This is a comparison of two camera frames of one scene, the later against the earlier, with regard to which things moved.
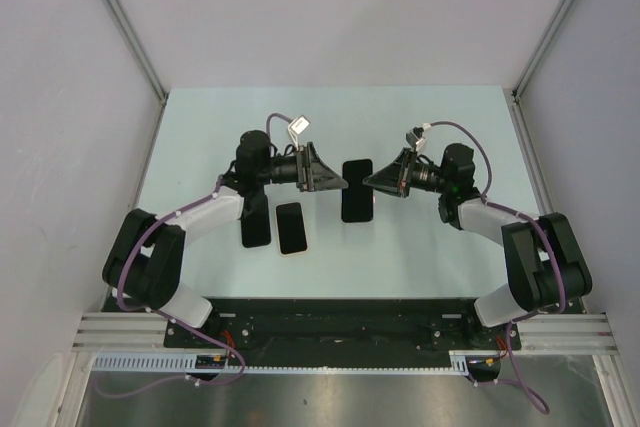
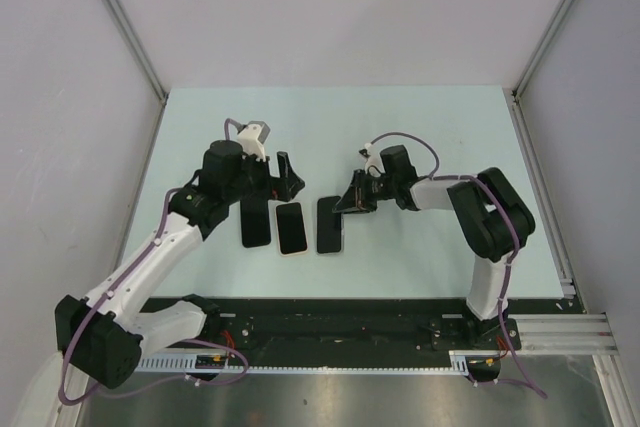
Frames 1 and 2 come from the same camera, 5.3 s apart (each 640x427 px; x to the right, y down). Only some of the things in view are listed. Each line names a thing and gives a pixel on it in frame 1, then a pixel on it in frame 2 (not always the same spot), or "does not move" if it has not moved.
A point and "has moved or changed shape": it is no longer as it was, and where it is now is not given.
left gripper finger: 325,183 → 294,186
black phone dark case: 256,229 does not move
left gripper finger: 322,174 → 287,171
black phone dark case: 255,222 does not move
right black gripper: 396,177 → 356,198
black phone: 291,229 does not move
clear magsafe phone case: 357,199 has moved or changed shape
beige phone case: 277,229 does not move
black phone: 357,198 has moved or changed shape
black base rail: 344,324 does not move
